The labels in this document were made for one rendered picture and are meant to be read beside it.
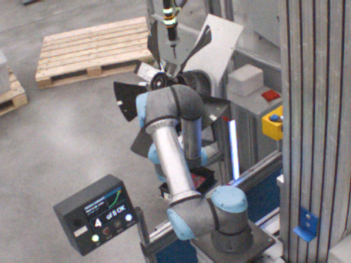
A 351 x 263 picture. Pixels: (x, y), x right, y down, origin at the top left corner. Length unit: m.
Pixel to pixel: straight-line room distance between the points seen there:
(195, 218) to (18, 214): 2.33
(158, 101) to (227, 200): 0.42
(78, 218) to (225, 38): 1.26
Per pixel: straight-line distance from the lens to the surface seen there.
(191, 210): 1.70
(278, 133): 2.37
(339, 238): 1.62
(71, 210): 1.82
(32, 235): 3.66
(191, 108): 1.84
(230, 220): 1.73
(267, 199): 2.66
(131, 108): 2.68
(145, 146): 2.47
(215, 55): 2.64
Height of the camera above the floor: 2.46
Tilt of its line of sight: 35 degrees down
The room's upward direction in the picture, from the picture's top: 9 degrees counter-clockwise
